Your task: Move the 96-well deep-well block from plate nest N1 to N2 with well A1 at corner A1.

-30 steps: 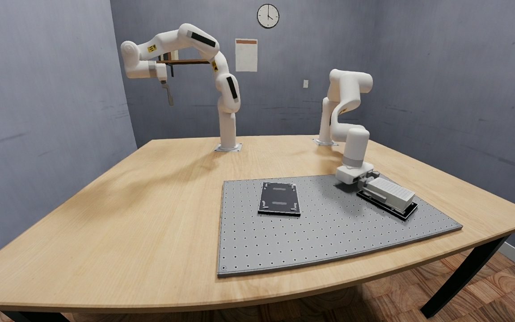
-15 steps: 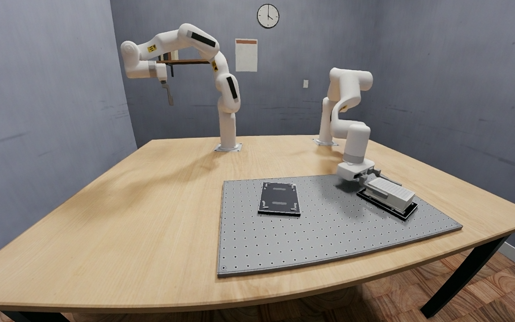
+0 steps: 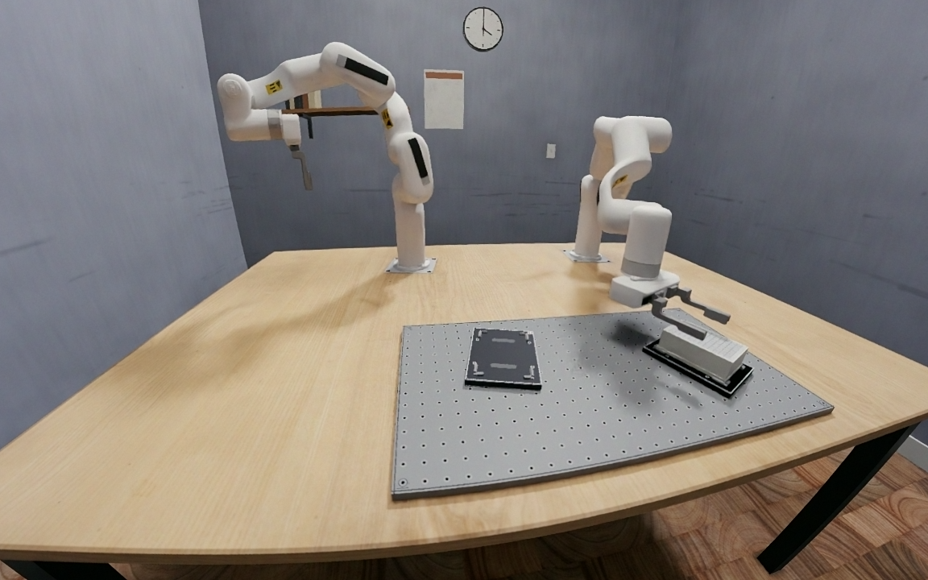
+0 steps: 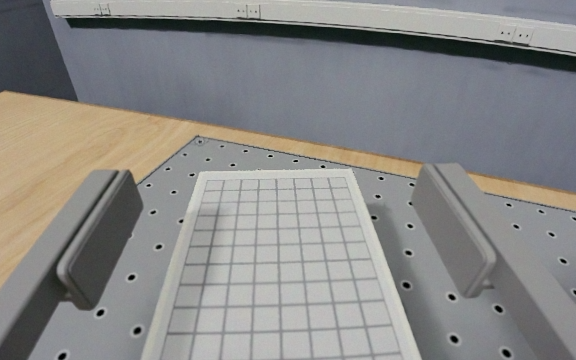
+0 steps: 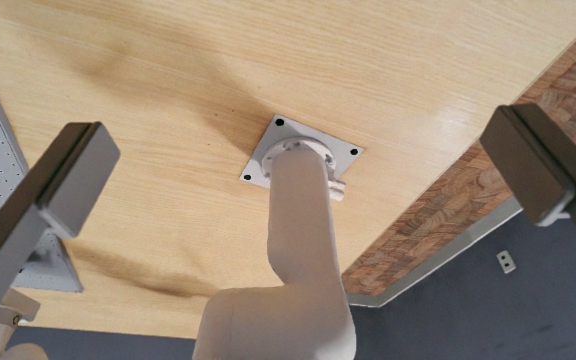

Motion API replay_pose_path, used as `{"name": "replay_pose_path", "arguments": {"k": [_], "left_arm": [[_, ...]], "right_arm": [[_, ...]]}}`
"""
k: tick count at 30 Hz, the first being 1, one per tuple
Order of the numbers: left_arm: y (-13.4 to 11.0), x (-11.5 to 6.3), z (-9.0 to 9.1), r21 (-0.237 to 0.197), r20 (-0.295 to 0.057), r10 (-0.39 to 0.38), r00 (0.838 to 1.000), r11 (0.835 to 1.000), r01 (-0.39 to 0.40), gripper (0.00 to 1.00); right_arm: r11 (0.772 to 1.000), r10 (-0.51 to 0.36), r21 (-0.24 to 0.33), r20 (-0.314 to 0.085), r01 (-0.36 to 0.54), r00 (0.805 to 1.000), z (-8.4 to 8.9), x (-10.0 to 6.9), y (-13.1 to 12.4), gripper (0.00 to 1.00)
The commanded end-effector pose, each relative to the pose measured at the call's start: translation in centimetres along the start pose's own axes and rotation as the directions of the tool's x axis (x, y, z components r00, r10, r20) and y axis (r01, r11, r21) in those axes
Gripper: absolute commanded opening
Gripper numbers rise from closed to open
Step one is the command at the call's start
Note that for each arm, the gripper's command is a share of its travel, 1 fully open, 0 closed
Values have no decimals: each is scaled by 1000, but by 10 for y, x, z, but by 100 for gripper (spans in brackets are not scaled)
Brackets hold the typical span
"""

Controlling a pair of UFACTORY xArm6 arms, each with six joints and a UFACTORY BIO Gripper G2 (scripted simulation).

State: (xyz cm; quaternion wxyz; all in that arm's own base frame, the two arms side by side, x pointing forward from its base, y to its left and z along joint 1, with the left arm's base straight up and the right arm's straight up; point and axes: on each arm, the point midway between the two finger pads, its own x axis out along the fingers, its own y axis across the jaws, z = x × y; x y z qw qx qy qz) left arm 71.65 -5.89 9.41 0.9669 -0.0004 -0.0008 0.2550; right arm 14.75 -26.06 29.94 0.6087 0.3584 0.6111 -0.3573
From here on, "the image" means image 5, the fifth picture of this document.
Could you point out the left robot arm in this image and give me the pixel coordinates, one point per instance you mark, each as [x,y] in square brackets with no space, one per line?
[9,320]

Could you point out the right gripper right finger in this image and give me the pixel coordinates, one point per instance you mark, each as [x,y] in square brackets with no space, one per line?
[536,159]

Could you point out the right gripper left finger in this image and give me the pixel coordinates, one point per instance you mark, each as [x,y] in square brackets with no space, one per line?
[57,195]

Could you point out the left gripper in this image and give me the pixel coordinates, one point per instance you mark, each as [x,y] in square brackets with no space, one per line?
[29,307]

